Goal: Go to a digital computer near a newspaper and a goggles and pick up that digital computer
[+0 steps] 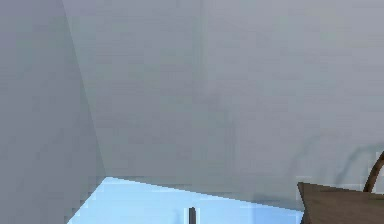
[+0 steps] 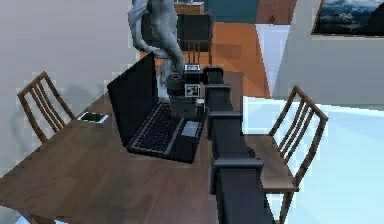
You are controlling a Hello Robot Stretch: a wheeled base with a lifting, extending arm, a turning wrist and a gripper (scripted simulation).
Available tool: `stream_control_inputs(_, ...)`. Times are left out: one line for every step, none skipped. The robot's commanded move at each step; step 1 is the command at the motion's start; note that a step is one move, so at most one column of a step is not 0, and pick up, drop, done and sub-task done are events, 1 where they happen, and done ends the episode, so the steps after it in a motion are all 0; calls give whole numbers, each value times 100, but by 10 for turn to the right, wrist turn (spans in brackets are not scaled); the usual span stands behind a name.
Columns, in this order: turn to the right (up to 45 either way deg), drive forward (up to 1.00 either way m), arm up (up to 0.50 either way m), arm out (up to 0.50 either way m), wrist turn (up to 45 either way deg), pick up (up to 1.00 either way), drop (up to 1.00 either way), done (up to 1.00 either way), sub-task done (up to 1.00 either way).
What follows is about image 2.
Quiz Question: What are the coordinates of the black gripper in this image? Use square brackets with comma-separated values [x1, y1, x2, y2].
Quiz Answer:
[166, 74, 201, 118]

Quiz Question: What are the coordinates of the black laptop computer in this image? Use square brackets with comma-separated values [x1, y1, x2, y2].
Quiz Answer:
[106, 51, 208, 165]

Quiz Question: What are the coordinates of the grey twisted statue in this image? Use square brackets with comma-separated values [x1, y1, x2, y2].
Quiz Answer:
[127, 0, 186, 102]

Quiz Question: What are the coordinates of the black chair with wooden legs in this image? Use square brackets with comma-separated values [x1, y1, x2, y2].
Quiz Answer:
[175, 9, 216, 67]

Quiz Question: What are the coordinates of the brown wooden cabinet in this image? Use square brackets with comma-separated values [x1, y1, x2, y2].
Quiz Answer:
[173, 1, 206, 15]

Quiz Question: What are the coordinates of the white framed black phone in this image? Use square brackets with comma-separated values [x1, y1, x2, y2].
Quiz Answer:
[76, 111, 110, 125]

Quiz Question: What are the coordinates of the brown wooden table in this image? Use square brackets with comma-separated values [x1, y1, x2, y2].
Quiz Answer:
[0, 70, 245, 224]

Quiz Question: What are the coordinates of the brown wooden slat chair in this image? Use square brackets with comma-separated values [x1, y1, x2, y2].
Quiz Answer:
[244, 84, 330, 224]
[16, 70, 76, 145]

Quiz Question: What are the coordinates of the framed mountain picture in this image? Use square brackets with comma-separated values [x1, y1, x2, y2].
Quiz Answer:
[310, 0, 384, 38]

